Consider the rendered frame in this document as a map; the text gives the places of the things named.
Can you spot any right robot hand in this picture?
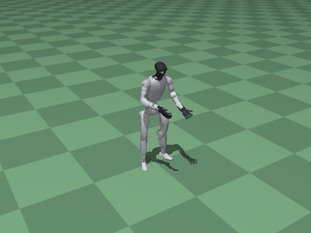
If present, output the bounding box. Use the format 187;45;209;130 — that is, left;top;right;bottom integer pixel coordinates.
157;106;172;119

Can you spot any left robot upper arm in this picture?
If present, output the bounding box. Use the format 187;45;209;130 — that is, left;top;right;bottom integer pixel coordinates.
165;76;176;99

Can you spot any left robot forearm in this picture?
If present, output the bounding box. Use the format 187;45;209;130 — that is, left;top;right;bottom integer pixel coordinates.
173;94;183;109

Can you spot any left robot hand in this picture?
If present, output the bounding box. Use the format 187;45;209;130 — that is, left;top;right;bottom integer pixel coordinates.
178;106;193;119

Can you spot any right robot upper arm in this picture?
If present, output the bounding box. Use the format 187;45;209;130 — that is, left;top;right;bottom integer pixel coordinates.
140;79;150;101

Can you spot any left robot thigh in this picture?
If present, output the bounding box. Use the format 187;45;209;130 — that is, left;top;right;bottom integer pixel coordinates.
156;107;169;138

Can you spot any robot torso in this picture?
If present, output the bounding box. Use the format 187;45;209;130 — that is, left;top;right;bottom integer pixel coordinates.
146;75;167;115

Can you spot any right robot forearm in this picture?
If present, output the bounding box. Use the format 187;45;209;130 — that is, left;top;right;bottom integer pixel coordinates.
141;99;158;111

